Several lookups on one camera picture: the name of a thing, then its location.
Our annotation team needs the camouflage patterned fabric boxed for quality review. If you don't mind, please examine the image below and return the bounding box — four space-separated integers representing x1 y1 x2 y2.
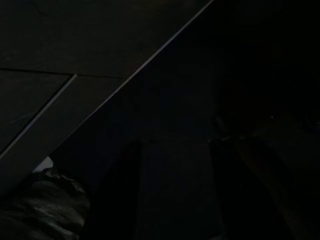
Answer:
0 159 92 240

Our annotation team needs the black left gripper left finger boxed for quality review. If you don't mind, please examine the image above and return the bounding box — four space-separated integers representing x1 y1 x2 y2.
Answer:
84 141 143 240

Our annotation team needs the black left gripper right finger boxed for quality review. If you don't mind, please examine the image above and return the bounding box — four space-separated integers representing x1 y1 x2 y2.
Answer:
208 138 276 240

